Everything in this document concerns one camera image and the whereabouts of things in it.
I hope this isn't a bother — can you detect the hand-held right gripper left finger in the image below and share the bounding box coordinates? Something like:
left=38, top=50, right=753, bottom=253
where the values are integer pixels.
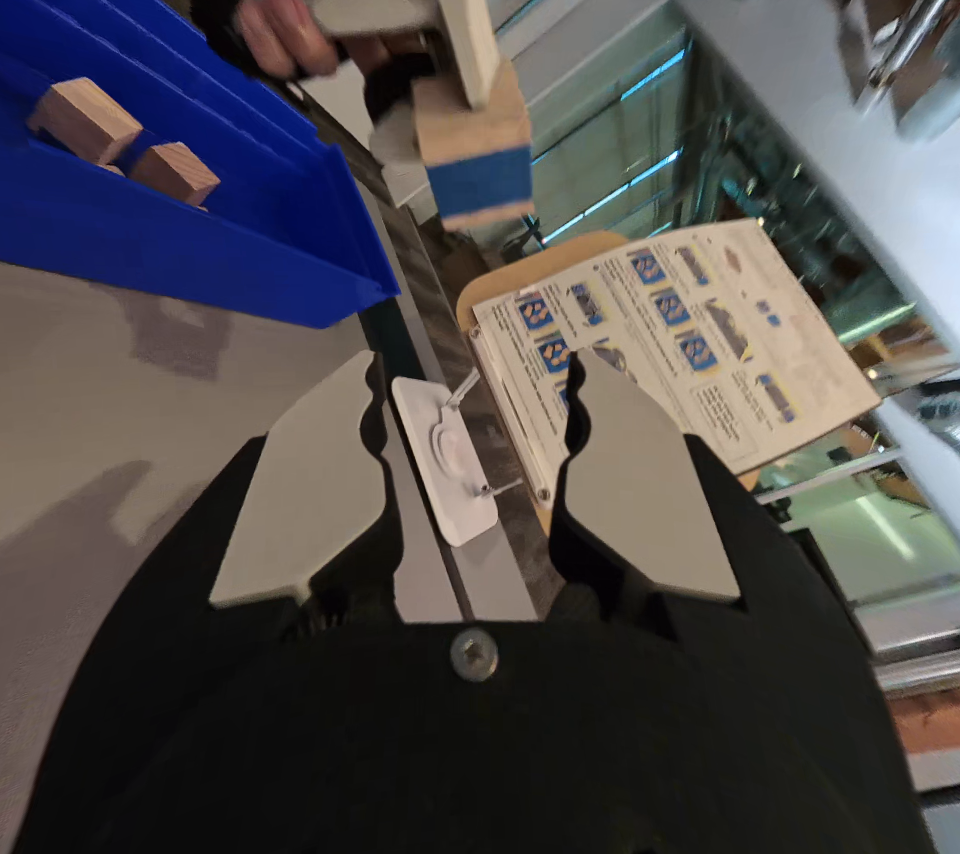
left=208, top=350, right=406, bottom=626

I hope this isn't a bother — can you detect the printed instruction sheet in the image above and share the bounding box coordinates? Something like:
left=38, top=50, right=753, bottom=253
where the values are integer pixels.
left=472, top=218, right=882, bottom=495

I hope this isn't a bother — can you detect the wooden cube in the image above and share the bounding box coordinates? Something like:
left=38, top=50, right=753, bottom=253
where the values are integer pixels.
left=411, top=62, right=535, bottom=233
left=129, top=141, right=221, bottom=209
left=28, top=77, right=144, bottom=167

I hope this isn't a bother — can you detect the blue plastic bin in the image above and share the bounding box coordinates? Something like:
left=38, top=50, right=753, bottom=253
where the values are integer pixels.
left=0, top=0, right=402, bottom=330

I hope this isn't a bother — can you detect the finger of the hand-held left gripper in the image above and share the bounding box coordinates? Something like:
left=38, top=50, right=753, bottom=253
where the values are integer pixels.
left=369, top=111, right=421, bottom=171
left=418, top=0, right=501, bottom=110

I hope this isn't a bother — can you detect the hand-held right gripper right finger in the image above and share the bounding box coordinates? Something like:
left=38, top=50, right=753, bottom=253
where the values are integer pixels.
left=547, top=347, right=744, bottom=626

